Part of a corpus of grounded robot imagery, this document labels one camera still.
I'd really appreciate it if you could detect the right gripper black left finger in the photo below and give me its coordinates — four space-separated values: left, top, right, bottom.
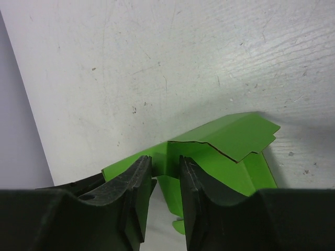
1 156 156 250

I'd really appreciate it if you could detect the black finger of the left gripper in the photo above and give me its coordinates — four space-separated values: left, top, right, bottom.
35 173 105 200

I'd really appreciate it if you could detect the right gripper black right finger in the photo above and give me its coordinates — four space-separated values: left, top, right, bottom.
179 156 334 250

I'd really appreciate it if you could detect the green paper box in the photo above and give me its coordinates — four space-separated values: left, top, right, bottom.
102 112 280 234

